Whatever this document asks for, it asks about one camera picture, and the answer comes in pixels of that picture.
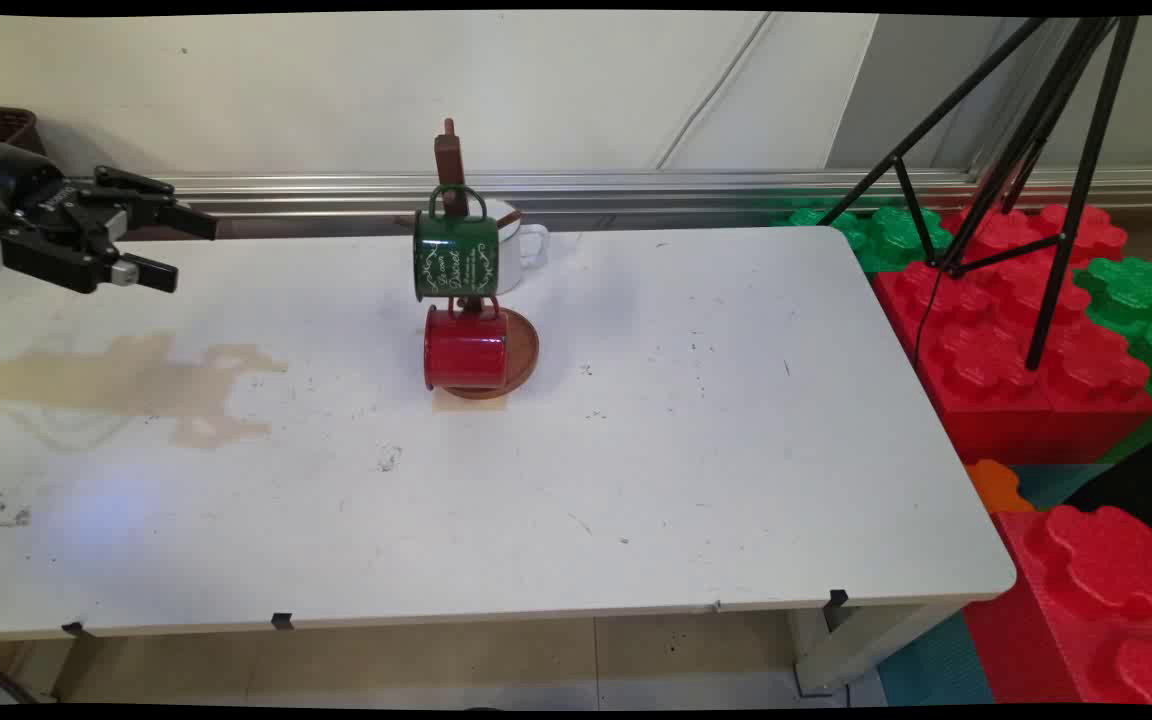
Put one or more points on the black tripod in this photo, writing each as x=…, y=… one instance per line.
x=1066, y=180

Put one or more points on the white table leg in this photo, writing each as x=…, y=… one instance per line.
x=866, y=640

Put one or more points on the black table edge clip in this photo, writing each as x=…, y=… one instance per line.
x=282, y=621
x=76, y=630
x=837, y=598

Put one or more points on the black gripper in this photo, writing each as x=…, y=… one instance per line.
x=21, y=200

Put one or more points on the large red foam block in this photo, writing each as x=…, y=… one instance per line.
x=986, y=370

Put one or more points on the tall red foam block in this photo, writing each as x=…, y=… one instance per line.
x=1096, y=590

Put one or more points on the orange foam block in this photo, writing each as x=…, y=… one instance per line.
x=996, y=485

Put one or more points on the wooden mug tree stand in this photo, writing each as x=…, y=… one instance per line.
x=521, y=352

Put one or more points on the aluminium rail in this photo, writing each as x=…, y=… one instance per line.
x=636, y=195

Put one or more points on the teal foam mat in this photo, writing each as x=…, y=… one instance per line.
x=936, y=665

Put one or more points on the brown wicker basket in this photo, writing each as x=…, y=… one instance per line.
x=1, y=125

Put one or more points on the red enamel mug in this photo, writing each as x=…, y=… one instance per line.
x=464, y=348

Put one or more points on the green enamel mug white print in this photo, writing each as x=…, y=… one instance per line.
x=454, y=252

